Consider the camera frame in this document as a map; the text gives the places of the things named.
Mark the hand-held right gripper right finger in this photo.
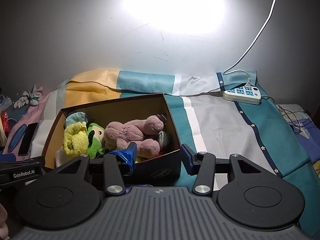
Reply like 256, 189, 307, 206
180, 144, 272, 197

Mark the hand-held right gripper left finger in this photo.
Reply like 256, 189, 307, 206
49, 142, 138, 197

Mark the pink plush toy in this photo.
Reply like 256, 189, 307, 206
104, 115, 167, 158

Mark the grey soft item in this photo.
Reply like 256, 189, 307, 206
157, 131, 172, 151

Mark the green plush toy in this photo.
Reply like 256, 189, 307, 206
86, 122, 107, 159

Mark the white towel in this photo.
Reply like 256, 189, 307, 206
55, 149, 69, 168

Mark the brown cardboard box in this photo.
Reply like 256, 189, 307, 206
41, 93, 182, 180

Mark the yellow towel cloth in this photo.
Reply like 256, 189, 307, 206
62, 121, 88, 157

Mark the teal zipper pouch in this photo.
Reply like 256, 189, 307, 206
65, 112, 90, 128

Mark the person's left hand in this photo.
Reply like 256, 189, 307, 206
0, 202, 10, 240

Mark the black smartphone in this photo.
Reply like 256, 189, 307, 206
17, 122, 39, 156

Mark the striped teal grey bed sheet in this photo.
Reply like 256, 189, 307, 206
35, 69, 320, 238

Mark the red packet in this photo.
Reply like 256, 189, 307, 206
0, 110, 10, 133

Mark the pink floral bedding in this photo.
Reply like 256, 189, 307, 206
0, 90, 50, 155

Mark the white glove bundle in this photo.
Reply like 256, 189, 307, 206
14, 83, 44, 108

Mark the white power strip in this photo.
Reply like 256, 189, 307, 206
222, 85, 262, 105

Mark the blue printed cloth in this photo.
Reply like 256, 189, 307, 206
277, 104, 320, 180

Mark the thin black cable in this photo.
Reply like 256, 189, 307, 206
261, 95, 315, 134

